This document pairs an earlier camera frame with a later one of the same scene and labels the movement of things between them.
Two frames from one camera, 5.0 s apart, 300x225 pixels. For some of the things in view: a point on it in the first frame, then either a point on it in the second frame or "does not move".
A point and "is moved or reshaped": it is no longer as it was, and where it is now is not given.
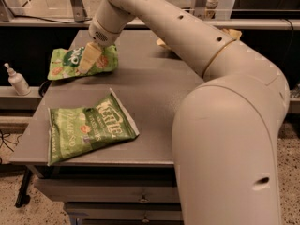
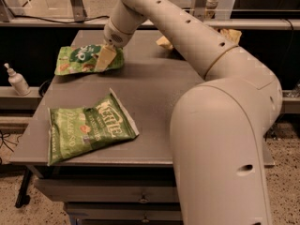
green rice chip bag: [65, 63] is moved or reshaped
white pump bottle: [18, 82] does not move
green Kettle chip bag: [77, 130] does not move
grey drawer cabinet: [128, 182] does not move
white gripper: [101, 37] -> [112, 36]
